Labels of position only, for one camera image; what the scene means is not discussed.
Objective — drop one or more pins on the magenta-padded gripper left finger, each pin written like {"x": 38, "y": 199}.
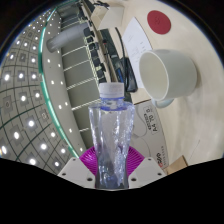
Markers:
{"x": 75, "y": 170}

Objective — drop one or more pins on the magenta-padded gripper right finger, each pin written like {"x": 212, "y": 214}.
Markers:
{"x": 148, "y": 170}

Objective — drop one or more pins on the clear plastic water bottle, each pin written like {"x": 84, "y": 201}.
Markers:
{"x": 111, "y": 133}

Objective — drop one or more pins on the round ceiling lights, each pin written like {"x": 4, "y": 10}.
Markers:
{"x": 23, "y": 98}

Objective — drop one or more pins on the black desk phone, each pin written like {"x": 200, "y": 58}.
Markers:
{"x": 128, "y": 78}

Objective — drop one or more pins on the white cup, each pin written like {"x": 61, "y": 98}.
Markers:
{"x": 180, "y": 73}

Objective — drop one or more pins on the row of black office chairs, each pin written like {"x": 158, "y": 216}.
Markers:
{"x": 96, "y": 60}

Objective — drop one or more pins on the white printed paper sheet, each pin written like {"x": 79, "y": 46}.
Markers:
{"x": 136, "y": 43}

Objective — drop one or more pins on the long curved conference desk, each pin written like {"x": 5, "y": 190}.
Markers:
{"x": 96, "y": 33}

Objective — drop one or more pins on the flat round red coaster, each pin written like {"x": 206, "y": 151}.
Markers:
{"x": 159, "y": 22}

